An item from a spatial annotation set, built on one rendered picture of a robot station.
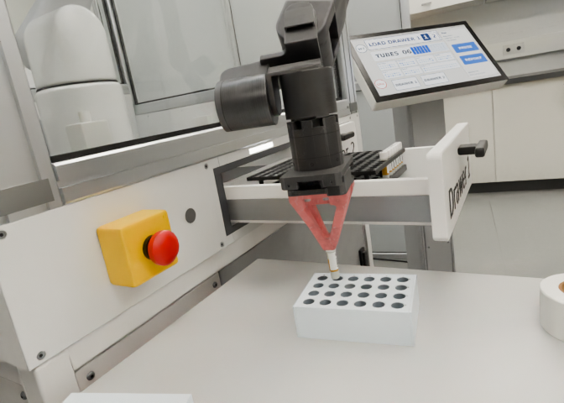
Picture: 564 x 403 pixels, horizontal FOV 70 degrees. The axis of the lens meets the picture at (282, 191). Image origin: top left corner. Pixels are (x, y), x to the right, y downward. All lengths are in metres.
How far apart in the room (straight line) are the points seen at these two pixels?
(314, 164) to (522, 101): 3.25
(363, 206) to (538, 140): 3.17
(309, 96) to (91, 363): 0.39
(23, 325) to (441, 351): 0.40
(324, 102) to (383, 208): 0.19
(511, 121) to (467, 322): 3.20
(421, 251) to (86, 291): 1.38
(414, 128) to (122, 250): 1.26
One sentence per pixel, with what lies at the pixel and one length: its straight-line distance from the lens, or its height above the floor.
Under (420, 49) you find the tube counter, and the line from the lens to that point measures 1.62.
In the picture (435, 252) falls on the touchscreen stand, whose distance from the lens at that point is 1.73.
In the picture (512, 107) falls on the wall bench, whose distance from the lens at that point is 3.62.
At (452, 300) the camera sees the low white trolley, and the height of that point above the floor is 0.76.
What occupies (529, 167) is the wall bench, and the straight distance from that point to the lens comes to 3.71.
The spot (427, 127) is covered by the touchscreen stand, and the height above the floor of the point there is 0.84.
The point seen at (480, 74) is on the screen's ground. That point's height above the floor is 0.99.
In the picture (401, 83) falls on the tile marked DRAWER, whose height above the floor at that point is 1.01.
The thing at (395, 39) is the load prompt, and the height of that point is 1.16.
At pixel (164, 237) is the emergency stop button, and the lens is 0.47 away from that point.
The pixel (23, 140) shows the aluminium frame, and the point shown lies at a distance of 0.48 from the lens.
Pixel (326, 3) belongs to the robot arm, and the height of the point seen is 1.11.
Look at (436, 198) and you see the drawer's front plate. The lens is 0.51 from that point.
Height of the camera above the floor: 1.02
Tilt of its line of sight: 12 degrees down
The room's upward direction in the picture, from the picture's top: 9 degrees counter-clockwise
